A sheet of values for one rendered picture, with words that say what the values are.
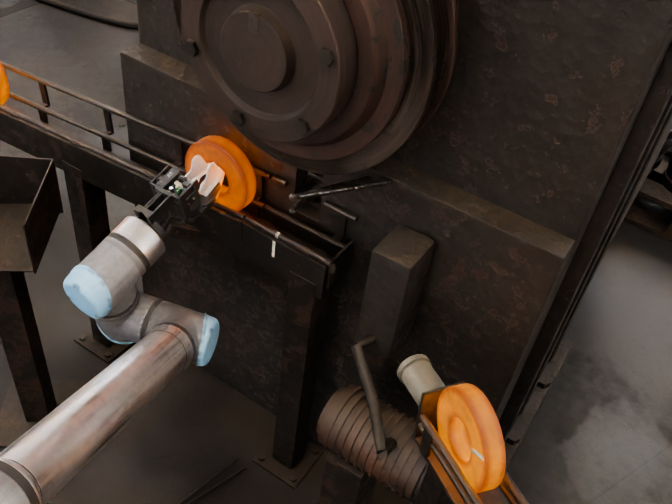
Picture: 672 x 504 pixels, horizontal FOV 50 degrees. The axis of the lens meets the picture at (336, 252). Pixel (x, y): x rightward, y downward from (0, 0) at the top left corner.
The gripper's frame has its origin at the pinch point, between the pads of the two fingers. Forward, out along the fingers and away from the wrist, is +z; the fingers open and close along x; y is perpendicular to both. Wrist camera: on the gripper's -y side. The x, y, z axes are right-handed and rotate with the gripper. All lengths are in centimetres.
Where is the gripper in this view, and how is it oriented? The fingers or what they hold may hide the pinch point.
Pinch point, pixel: (219, 167)
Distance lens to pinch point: 141.5
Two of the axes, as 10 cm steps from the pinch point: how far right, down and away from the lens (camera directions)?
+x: -8.3, -4.3, 3.5
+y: -0.5, -5.7, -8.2
